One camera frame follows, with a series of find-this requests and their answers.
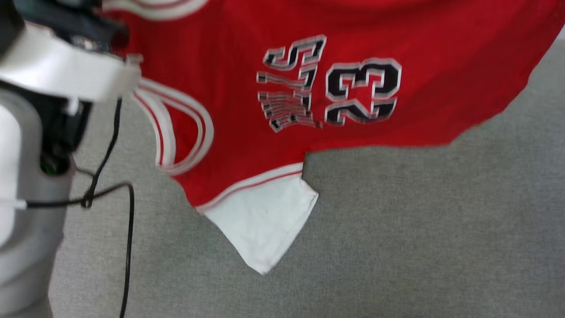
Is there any grey fabric sofa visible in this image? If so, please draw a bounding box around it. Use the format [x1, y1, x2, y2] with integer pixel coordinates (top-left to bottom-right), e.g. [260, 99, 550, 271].
[44, 38, 565, 318]

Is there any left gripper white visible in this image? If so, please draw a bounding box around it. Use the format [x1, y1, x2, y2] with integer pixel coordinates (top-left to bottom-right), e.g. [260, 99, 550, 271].
[0, 0, 143, 105]

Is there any thin black cable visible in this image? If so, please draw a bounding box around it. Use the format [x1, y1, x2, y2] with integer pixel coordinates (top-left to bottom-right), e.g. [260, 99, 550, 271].
[75, 98, 123, 209]

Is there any thick black cable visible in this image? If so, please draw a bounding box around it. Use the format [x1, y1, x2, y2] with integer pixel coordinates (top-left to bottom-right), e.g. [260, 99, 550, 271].
[18, 182, 135, 318]

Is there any red basketball jersey number 23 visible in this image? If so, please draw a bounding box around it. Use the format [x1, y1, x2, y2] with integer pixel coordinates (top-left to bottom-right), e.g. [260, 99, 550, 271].
[101, 0, 565, 275]

